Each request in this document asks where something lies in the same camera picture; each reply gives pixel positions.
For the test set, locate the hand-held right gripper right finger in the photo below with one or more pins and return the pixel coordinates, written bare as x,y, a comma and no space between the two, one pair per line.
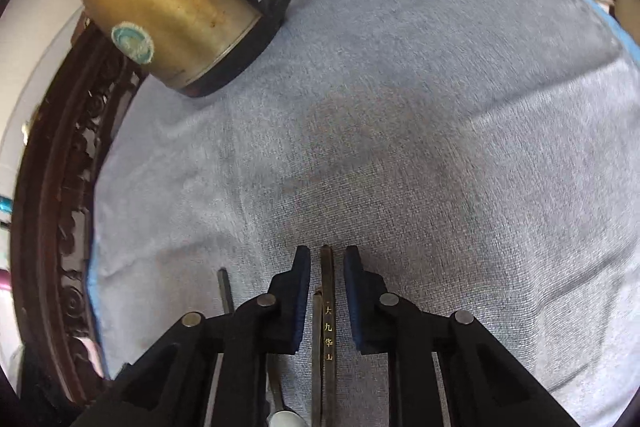
352,297

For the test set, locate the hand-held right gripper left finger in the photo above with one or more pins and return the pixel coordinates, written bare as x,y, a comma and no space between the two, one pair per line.
301,297

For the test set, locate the dark chopstick with gold print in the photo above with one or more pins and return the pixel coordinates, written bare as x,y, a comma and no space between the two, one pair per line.
328,307

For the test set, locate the dark wooden chopstick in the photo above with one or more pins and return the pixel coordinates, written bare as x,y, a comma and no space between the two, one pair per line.
225,292
316,357

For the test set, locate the metal spoon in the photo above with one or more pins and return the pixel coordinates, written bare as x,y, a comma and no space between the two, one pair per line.
285,418

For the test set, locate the blue cloth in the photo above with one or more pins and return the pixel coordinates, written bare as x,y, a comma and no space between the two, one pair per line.
95,279

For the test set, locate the carved dark wooden table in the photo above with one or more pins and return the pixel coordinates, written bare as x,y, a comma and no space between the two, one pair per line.
60,207

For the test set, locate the brass electric kettle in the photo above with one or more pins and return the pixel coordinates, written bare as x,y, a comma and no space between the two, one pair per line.
165,7

